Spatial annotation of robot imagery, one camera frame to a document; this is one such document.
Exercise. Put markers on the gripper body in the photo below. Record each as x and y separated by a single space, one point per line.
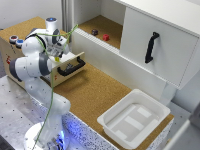
60 50

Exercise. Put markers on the yellow block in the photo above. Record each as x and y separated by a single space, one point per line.
57 59

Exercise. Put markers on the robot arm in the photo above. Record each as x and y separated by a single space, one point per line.
35 65

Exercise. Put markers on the purple block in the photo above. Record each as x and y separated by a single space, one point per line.
94 32

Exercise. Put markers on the white cabinet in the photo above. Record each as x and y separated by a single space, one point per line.
100 50

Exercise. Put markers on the pink block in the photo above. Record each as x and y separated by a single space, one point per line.
106 37

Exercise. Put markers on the wooden drawer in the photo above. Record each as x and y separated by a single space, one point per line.
68 77

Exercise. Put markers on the blue button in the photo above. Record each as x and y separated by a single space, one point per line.
20 42

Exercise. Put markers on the wooden drawer box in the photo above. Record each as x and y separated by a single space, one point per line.
23 28

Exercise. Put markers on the red button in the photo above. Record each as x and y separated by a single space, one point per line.
13 38

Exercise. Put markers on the white plastic box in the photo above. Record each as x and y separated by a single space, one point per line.
133 120

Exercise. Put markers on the white sliding door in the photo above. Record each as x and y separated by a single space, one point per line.
166 53

